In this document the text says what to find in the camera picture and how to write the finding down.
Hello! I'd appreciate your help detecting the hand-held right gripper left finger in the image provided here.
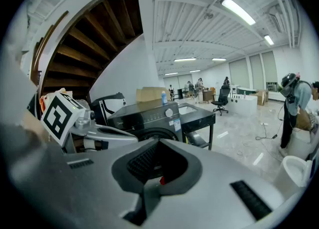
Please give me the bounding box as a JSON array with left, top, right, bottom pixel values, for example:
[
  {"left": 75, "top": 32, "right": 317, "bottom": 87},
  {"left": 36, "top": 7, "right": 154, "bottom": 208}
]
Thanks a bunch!
[{"left": 7, "top": 138, "right": 160, "bottom": 229}]

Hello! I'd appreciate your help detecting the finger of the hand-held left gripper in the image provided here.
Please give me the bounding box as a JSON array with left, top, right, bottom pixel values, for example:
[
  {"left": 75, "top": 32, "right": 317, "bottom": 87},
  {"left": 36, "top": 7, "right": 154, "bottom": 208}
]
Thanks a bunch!
[{"left": 94, "top": 126, "right": 139, "bottom": 150}]

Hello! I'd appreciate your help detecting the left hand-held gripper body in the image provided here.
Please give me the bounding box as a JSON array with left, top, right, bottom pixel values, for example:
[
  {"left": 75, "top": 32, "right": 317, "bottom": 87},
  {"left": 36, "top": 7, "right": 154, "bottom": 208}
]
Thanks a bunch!
[{"left": 40, "top": 92, "right": 98, "bottom": 153}]

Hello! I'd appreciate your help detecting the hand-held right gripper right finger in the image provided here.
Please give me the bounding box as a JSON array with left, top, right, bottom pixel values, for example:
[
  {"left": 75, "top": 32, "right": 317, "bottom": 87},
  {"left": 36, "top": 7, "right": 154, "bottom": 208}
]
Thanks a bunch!
[{"left": 146, "top": 138, "right": 286, "bottom": 229}]

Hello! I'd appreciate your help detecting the dark grey washing machine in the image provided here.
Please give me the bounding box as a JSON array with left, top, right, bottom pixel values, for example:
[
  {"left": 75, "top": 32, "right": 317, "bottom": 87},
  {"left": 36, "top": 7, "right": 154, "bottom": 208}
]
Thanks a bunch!
[{"left": 107, "top": 99, "right": 185, "bottom": 146}]

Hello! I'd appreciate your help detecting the person's left forearm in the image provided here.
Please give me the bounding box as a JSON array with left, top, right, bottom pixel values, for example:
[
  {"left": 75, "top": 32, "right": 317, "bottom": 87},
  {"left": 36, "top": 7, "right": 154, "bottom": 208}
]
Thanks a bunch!
[{"left": 21, "top": 109, "right": 52, "bottom": 144}]

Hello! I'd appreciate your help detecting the orange and white box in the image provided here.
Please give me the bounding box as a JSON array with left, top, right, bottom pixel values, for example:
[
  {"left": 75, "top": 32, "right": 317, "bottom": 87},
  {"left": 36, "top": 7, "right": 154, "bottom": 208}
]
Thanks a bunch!
[{"left": 39, "top": 87, "right": 67, "bottom": 114}]

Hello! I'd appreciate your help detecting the brown cardboard box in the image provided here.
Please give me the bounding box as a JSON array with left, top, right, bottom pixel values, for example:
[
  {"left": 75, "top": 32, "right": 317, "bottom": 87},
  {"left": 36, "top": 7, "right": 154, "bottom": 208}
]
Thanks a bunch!
[{"left": 136, "top": 86, "right": 171, "bottom": 103}]

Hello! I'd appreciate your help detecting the wooden spiral staircase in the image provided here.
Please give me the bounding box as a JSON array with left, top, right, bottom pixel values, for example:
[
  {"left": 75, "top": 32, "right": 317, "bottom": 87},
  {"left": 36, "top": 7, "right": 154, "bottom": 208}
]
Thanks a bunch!
[{"left": 29, "top": 0, "right": 145, "bottom": 99}]

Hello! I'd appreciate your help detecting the black metal table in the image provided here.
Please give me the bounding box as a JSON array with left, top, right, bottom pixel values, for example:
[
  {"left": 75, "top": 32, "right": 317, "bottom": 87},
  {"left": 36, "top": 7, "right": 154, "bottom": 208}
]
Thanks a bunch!
[{"left": 178, "top": 102, "right": 216, "bottom": 151}]

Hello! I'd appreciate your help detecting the white plastic device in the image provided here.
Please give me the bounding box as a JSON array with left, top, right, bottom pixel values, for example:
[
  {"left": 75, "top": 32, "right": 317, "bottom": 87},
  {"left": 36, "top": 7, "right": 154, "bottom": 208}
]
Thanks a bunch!
[{"left": 274, "top": 155, "right": 314, "bottom": 195}]

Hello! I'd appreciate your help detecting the brown wooden desk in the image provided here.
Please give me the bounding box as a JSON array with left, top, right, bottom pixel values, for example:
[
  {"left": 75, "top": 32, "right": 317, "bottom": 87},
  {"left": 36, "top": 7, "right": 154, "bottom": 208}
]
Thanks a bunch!
[{"left": 203, "top": 89, "right": 215, "bottom": 103}]

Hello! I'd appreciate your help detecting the white counter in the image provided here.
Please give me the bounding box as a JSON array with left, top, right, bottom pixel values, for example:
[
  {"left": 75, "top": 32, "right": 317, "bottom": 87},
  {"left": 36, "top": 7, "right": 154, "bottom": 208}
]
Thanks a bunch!
[{"left": 227, "top": 95, "right": 258, "bottom": 116}]

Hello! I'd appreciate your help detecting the white toilet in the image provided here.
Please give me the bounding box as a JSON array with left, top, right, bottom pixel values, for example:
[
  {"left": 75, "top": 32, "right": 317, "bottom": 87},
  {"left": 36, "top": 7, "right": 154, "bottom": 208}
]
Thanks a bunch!
[{"left": 288, "top": 126, "right": 319, "bottom": 161}]

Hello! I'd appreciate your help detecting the black office chair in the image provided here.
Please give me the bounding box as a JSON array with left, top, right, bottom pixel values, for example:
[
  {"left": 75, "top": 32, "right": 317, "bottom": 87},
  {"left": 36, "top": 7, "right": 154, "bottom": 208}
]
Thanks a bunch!
[{"left": 211, "top": 85, "right": 231, "bottom": 116}]

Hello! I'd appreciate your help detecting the grey roller blind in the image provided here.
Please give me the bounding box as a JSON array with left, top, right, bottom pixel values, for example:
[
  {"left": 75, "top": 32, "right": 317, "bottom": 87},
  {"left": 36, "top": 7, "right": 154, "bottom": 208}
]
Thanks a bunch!
[
  {"left": 229, "top": 58, "right": 250, "bottom": 89},
  {"left": 249, "top": 53, "right": 265, "bottom": 90},
  {"left": 261, "top": 51, "right": 278, "bottom": 83}
]

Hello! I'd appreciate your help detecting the ceiling air conditioner unit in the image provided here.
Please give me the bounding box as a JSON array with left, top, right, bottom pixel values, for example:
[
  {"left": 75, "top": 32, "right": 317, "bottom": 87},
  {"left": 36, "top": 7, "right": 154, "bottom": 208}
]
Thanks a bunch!
[{"left": 269, "top": 5, "right": 285, "bottom": 33}]

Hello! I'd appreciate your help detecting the black floor cable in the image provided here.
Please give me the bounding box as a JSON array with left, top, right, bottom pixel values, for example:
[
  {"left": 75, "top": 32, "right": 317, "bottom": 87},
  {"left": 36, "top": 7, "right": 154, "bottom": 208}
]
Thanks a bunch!
[{"left": 255, "top": 103, "right": 286, "bottom": 141}]

